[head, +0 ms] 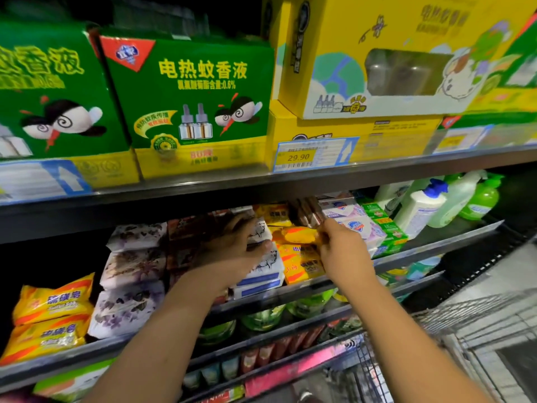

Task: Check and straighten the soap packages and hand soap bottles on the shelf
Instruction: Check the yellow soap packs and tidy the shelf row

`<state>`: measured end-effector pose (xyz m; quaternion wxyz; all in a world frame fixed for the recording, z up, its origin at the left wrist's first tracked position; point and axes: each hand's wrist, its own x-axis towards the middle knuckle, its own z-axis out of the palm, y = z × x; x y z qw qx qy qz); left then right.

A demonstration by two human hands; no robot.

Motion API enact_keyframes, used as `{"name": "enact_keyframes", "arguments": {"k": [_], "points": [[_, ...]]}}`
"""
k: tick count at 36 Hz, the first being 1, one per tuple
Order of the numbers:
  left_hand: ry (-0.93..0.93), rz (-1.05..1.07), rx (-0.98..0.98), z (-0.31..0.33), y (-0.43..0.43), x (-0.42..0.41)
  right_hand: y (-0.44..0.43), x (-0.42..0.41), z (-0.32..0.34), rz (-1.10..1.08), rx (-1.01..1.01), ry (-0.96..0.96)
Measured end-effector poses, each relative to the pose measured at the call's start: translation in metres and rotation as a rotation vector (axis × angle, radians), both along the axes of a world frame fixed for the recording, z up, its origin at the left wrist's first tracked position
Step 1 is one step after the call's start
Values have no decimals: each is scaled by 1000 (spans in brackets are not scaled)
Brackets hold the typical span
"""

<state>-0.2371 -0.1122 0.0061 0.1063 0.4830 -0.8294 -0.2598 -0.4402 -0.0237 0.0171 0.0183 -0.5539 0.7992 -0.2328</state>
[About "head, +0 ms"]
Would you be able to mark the stack of floral soap boxes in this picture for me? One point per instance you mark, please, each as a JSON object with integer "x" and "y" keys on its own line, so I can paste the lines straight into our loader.
{"x": 126, "y": 310}

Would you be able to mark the row of blue white tubes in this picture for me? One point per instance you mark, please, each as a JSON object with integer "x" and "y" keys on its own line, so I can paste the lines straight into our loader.
{"x": 210, "y": 372}

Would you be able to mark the stack of white purple soap boxes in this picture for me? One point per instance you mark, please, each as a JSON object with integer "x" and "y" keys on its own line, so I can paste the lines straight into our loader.
{"x": 357, "y": 220}

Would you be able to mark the green white carton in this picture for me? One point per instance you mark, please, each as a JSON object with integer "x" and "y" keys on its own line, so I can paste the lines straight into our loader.
{"x": 71, "y": 380}

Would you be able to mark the yellow red flat pack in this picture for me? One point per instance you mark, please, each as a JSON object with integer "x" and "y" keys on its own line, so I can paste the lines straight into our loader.
{"x": 225, "y": 394}

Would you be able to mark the large yellow box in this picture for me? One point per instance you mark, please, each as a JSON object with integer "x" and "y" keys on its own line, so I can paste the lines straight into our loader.
{"x": 336, "y": 37}

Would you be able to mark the person's right forearm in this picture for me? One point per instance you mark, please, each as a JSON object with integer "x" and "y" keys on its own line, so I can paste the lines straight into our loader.
{"x": 411, "y": 344}

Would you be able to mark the row of red tubes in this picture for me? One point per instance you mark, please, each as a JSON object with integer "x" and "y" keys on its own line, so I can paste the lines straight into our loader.
{"x": 281, "y": 348}

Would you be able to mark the stack of green soap boxes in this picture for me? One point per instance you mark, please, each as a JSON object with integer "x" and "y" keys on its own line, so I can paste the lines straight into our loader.
{"x": 390, "y": 230}

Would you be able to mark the person's right hand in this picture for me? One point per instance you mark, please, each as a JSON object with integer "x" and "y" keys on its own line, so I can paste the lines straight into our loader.
{"x": 344, "y": 252}

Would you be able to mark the yellow soap packet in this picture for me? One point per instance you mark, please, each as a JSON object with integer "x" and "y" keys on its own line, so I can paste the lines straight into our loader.
{"x": 295, "y": 235}
{"x": 46, "y": 340}
{"x": 54, "y": 299}

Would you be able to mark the flat yellow box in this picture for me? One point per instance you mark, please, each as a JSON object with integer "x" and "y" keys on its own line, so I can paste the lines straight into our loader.
{"x": 394, "y": 138}

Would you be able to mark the pink flat pack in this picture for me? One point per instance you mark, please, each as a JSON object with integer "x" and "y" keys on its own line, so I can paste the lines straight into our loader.
{"x": 298, "y": 367}

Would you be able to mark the stack of yellow soap boxes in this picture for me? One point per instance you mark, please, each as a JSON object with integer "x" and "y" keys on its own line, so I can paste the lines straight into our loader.
{"x": 298, "y": 264}

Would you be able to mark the green box mosquito print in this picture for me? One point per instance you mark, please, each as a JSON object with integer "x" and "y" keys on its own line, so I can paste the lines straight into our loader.
{"x": 50, "y": 96}
{"x": 193, "y": 96}

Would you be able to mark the green yellow cartoon box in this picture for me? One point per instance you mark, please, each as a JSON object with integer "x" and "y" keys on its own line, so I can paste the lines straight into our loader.
{"x": 512, "y": 71}

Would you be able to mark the stack of pink soap boxes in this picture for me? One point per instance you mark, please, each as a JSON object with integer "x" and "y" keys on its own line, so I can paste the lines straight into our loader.
{"x": 184, "y": 230}

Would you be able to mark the white hand sanitizer bottle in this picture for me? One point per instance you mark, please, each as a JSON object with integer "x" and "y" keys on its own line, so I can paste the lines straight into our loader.
{"x": 419, "y": 212}
{"x": 390, "y": 194}

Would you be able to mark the white blue price tag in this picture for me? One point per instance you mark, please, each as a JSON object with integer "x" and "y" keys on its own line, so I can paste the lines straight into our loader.
{"x": 38, "y": 182}
{"x": 461, "y": 139}
{"x": 315, "y": 153}

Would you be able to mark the person's left forearm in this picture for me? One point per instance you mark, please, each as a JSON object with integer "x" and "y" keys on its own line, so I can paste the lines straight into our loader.
{"x": 155, "y": 348}

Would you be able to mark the stack of white orange soap boxes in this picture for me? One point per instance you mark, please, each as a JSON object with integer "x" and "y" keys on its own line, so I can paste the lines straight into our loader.
{"x": 262, "y": 277}

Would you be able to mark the bright green hand sanitizer bottle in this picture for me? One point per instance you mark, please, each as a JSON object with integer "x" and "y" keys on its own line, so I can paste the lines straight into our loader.
{"x": 482, "y": 201}

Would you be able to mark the person's left hand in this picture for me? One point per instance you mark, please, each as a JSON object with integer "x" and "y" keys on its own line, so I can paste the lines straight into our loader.
{"x": 231, "y": 252}

